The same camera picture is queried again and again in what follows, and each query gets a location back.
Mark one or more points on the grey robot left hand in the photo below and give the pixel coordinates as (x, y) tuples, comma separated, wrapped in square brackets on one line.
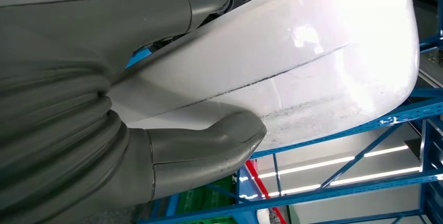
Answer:
[(104, 15)]

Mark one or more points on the blue metal shelf rack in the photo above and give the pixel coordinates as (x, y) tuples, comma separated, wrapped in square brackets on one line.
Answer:
[(422, 110)]

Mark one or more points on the green plastic crate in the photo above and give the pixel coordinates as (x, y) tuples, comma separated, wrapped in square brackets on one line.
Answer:
[(204, 198)]

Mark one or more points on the red barrier belt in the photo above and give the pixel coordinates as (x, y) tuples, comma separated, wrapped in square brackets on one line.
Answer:
[(263, 188)]

